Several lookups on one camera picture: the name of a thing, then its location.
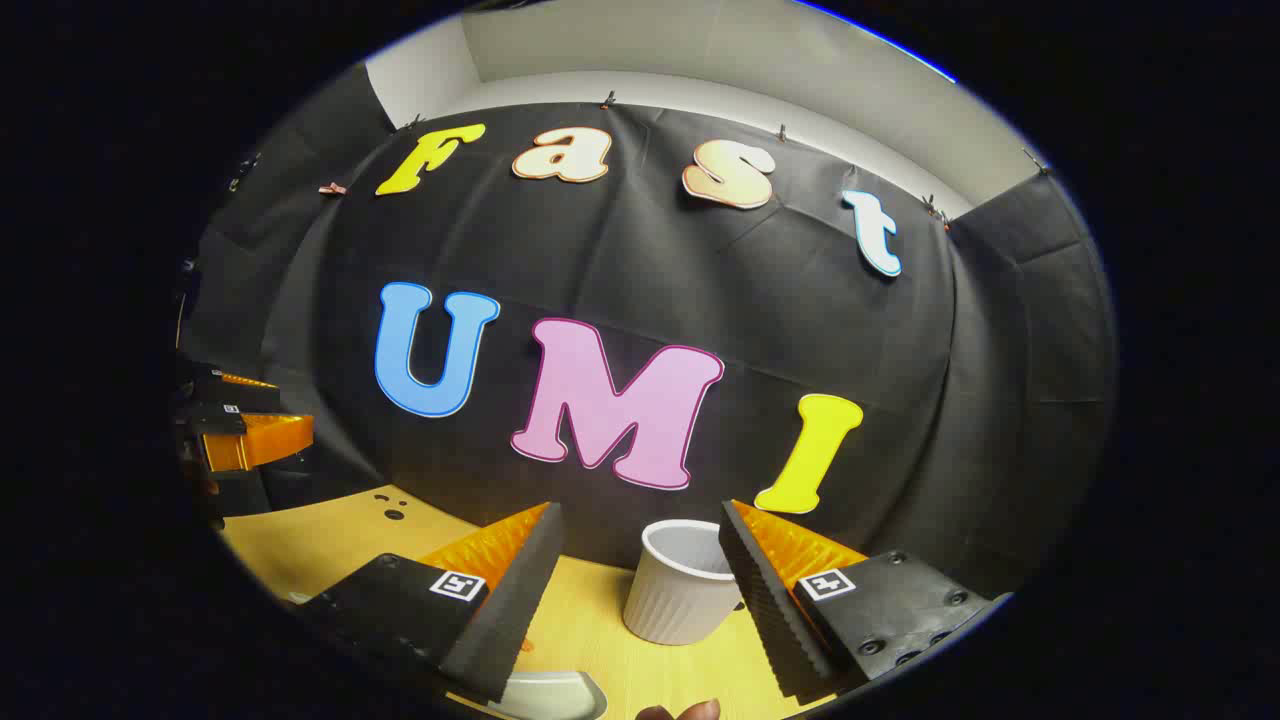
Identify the grey plastic dustpan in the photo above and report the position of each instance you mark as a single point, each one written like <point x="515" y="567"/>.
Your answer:
<point x="555" y="695"/>

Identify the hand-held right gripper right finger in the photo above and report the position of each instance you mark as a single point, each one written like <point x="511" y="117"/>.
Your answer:
<point x="770" y="610"/>

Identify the white ribbed garbage bin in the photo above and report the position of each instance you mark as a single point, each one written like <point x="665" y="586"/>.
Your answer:
<point x="670" y="600"/>

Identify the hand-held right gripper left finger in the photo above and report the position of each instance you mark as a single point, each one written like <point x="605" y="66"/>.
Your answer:
<point x="500" y="610"/>

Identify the black backdrop cloth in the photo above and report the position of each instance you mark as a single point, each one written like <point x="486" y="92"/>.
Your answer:
<point x="640" y="260"/>

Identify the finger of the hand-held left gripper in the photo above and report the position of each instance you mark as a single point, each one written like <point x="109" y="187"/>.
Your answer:
<point x="235" y="390"/>
<point x="260" y="440"/>

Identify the wooden desktop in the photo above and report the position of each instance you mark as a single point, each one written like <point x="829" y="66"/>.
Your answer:
<point x="330" y="540"/>

